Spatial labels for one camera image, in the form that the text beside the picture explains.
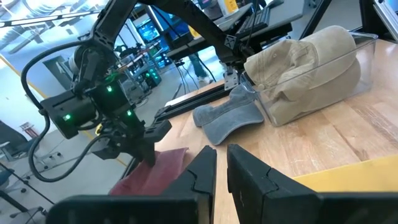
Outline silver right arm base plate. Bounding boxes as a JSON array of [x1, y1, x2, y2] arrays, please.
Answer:
[[223, 68, 240, 91]]

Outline black office chair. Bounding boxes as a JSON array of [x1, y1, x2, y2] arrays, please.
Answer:
[[0, 119, 65, 195]]

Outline grey desk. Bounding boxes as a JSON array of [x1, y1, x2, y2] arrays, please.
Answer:
[[166, 0, 308, 60]]

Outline tan baseball cap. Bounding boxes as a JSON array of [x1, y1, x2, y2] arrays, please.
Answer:
[[243, 24, 358, 103], [267, 57, 362, 127]]

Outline black aluminium table frame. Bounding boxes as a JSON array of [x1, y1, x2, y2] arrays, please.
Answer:
[[154, 0, 398, 123]]

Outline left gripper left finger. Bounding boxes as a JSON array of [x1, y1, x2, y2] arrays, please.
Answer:
[[45, 144, 218, 224]]

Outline person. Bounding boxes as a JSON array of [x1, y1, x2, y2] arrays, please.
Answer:
[[187, 52, 216, 85]]

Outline yellow plastic tray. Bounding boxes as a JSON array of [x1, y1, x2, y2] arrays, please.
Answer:
[[292, 154, 398, 194]]

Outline black computer green lights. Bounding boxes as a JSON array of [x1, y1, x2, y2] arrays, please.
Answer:
[[144, 66, 163, 90]]

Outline clear plastic bin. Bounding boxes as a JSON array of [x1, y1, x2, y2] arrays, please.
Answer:
[[239, 30, 379, 128]]

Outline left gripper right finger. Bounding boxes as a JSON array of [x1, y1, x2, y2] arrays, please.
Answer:
[[226, 142, 398, 224]]

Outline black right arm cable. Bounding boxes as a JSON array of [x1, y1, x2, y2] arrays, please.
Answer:
[[19, 39, 108, 184]]

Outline black keyboard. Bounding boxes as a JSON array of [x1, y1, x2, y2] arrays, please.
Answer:
[[235, 5, 272, 40]]

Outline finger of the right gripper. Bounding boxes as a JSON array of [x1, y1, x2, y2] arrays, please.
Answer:
[[141, 119, 173, 167], [91, 138, 146, 161]]

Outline blue-lit display screen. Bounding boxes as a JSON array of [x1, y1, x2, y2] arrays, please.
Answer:
[[136, 17, 163, 45]]

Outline grey baseball cap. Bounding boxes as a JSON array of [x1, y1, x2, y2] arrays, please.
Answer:
[[192, 83, 265, 146]]

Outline maroon baseball cap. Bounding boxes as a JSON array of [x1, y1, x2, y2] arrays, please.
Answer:
[[108, 147, 190, 197]]

